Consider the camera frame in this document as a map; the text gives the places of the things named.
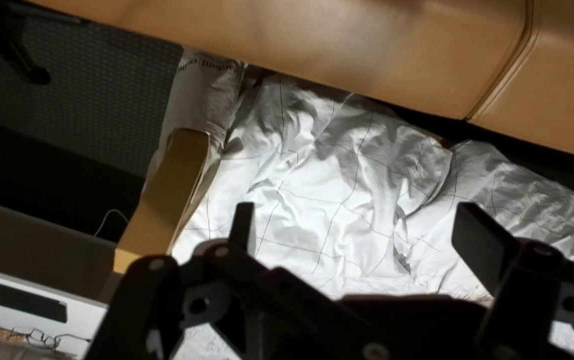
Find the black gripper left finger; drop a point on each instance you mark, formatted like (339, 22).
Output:
(258, 312)

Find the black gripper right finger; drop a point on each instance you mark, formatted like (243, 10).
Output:
(530, 280)

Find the bed with white sheets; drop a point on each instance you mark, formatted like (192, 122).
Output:
(345, 192)

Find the white cardboard box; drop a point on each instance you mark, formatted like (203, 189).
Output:
(50, 285)

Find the tan leather sofa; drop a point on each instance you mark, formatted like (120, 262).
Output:
(500, 64)

